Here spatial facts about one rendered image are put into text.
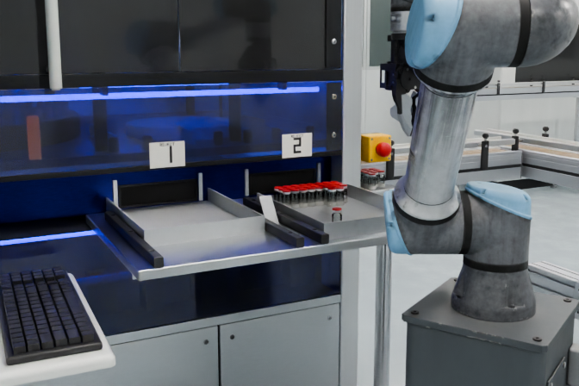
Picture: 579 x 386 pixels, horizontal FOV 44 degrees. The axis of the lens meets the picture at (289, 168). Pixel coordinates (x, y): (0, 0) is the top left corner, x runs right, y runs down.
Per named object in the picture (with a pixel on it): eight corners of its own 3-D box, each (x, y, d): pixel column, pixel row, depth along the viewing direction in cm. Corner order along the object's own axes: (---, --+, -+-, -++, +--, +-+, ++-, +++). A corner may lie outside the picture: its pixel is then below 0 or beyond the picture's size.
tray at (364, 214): (257, 207, 175) (257, 192, 174) (348, 196, 186) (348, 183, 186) (324, 239, 145) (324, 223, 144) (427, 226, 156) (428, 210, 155)
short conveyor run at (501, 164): (343, 199, 201) (344, 144, 198) (316, 189, 214) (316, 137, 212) (525, 178, 231) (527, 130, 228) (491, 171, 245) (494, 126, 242)
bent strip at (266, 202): (258, 221, 160) (258, 196, 159) (270, 220, 161) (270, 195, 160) (287, 236, 148) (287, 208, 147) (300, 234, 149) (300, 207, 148)
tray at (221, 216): (106, 211, 170) (105, 197, 169) (208, 201, 181) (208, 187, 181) (144, 247, 140) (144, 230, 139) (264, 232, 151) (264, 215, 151)
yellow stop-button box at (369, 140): (354, 158, 197) (355, 133, 196) (376, 157, 201) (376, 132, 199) (370, 163, 191) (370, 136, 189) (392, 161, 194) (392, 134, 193)
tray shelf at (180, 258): (85, 221, 168) (84, 214, 168) (341, 194, 199) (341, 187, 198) (138, 281, 126) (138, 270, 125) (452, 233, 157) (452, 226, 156)
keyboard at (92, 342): (-7, 284, 141) (-8, 273, 140) (66, 275, 146) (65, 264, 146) (6, 366, 105) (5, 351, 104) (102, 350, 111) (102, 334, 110)
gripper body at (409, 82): (407, 90, 155) (409, 34, 153) (432, 92, 148) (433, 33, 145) (378, 90, 152) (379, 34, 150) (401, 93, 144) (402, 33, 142)
